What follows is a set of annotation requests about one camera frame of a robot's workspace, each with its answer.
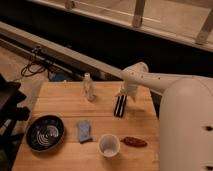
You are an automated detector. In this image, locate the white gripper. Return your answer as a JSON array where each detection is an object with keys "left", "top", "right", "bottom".
[{"left": 118, "top": 81, "right": 138, "bottom": 103}]

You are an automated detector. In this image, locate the black white striped eraser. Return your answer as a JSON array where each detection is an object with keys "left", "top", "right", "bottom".
[{"left": 114, "top": 95, "right": 127, "bottom": 118}]

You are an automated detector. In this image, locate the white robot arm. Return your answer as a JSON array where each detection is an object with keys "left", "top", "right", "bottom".
[{"left": 120, "top": 62, "right": 213, "bottom": 171}]

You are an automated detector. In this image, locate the white ceramic cup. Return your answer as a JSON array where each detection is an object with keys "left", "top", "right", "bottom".
[{"left": 98, "top": 134, "right": 120, "bottom": 158}]

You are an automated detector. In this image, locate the clear plastic bottle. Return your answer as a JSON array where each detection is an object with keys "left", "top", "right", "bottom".
[{"left": 83, "top": 73, "right": 96, "bottom": 102}]

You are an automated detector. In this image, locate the brown oblong food item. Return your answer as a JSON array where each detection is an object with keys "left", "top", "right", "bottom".
[{"left": 122, "top": 137, "right": 147, "bottom": 147}]

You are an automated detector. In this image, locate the blue cloth piece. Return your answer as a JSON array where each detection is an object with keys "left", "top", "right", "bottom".
[{"left": 76, "top": 120, "right": 92, "bottom": 143}]

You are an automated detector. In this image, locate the blue object on floor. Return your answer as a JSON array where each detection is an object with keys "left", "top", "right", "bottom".
[{"left": 50, "top": 74, "right": 66, "bottom": 82}]

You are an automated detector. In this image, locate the dark patterned bowl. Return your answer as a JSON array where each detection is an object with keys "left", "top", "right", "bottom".
[{"left": 26, "top": 115, "right": 65, "bottom": 152}]

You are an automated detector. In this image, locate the black tripod stand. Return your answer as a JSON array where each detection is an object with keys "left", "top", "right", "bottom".
[{"left": 0, "top": 74, "right": 30, "bottom": 160}]

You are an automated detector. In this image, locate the black cable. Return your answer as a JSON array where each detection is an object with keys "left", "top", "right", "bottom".
[{"left": 20, "top": 61, "right": 51, "bottom": 78}]

